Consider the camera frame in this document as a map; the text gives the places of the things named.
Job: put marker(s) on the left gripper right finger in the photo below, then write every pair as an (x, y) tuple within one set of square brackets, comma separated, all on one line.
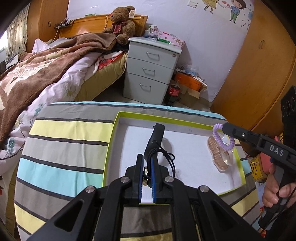
[(197, 213)]

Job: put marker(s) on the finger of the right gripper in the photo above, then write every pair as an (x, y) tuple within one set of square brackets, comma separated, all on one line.
[(255, 140)]

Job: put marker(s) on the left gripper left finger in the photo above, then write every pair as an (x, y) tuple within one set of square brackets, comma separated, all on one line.
[(96, 213)]

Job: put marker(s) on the clear amber hair claw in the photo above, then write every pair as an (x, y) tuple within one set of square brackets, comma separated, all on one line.
[(221, 158)]

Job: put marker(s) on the black fitness band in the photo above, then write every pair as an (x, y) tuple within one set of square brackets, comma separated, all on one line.
[(155, 140)]

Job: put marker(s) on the person's right hand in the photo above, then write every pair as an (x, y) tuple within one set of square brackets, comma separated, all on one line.
[(272, 192)]

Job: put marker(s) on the yellow tin box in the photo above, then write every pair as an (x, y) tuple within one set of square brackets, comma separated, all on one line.
[(260, 168)]

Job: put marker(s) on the wooden wardrobe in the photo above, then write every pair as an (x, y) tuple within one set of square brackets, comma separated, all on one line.
[(261, 75)]

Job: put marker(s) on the green shallow box tray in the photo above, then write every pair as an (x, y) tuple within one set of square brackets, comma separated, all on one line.
[(186, 140)]

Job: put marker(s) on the striped table cloth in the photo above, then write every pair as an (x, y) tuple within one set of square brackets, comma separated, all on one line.
[(66, 150)]

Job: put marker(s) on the orange storage box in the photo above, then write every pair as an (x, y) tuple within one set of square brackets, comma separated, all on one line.
[(188, 81)]

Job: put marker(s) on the cola bottle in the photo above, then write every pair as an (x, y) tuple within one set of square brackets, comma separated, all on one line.
[(173, 93)]

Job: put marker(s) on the white floral duvet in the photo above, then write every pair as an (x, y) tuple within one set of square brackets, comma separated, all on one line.
[(84, 81)]

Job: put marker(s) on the grey drawer nightstand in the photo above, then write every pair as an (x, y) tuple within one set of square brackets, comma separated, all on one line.
[(149, 68)]

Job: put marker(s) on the brown fleece blanket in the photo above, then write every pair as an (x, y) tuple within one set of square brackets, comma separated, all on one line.
[(23, 83)]

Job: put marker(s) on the pink floral box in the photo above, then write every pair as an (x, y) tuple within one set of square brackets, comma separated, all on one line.
[(171, 39)]

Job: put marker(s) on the brown teddy bear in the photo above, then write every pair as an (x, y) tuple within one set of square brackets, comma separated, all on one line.
[(122, 27)]

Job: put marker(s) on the wooden bed headboard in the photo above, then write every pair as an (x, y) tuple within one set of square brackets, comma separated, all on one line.
[(97, 24)]

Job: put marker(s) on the patterned curtain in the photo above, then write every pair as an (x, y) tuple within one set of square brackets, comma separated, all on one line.
[(17, 34)]

